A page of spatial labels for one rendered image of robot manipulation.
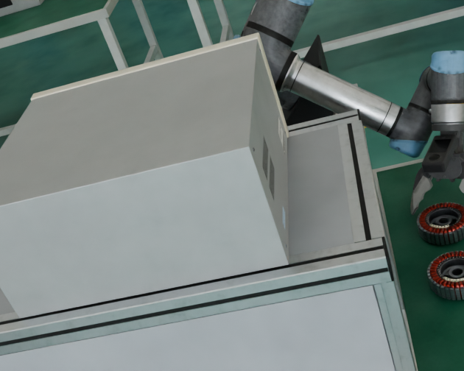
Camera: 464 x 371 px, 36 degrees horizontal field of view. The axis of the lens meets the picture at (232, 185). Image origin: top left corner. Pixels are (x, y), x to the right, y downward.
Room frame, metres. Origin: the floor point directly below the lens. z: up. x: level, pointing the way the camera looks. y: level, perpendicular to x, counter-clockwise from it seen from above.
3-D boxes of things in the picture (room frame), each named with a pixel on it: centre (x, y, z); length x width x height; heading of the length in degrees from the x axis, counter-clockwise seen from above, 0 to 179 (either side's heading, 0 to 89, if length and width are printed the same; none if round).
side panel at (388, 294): (0.89, -0.19, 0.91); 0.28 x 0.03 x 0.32; 166
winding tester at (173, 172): (1.05, 0.12, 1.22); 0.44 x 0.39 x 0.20; 76
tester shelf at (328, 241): (1.05, 0.11, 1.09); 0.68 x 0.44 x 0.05; 76
